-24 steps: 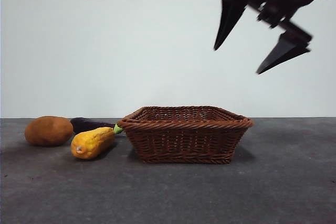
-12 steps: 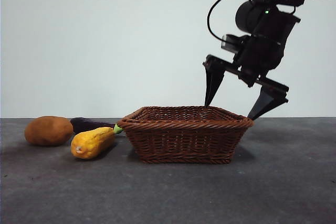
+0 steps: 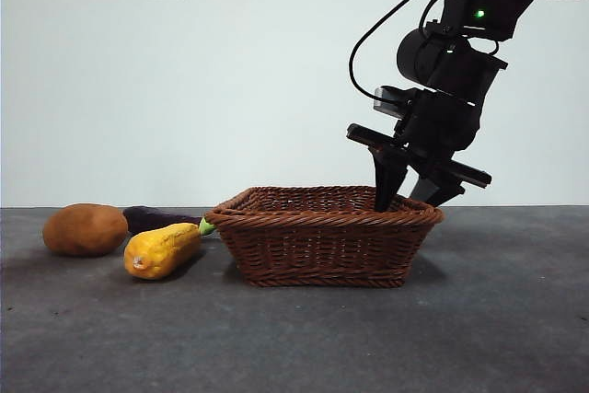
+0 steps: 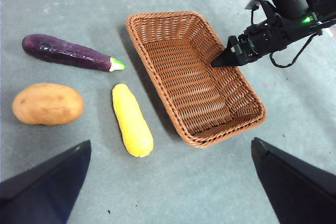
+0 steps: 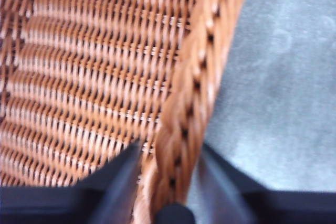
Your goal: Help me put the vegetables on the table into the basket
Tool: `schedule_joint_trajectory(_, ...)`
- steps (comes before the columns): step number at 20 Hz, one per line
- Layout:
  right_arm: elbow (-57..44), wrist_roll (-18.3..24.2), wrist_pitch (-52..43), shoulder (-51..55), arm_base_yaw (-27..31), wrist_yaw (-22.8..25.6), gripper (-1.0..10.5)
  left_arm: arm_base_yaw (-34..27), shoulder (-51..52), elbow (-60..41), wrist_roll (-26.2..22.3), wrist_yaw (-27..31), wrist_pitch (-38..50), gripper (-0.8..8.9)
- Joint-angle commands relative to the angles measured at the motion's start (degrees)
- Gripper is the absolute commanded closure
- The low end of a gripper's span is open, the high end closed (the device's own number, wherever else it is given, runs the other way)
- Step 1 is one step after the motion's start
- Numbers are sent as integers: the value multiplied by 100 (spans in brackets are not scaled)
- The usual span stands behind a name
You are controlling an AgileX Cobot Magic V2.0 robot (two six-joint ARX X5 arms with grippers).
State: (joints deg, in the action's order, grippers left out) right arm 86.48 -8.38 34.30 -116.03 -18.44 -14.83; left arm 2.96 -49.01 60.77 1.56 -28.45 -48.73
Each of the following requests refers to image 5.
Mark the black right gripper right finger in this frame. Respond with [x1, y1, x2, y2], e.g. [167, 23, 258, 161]
[196, 144, 336, 224]

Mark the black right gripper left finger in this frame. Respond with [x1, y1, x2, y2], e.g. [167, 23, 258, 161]
[0, 140, 144, 224]

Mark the brown wicker basket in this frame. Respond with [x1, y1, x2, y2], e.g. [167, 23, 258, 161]
[0, 0, 250, 224]

